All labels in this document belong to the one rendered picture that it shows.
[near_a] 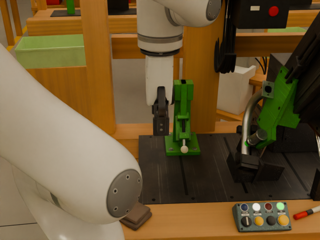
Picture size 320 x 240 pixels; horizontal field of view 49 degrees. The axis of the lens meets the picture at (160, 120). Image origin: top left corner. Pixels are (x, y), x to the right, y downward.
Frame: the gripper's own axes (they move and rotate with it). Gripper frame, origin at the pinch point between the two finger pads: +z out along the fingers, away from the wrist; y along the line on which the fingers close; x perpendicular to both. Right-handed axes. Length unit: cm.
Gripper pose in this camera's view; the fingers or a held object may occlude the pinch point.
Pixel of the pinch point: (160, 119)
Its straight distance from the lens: 73.4
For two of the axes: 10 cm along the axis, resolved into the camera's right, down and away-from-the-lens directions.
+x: 10.0, -0.2, 0.4
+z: 0.0, 8.8, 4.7
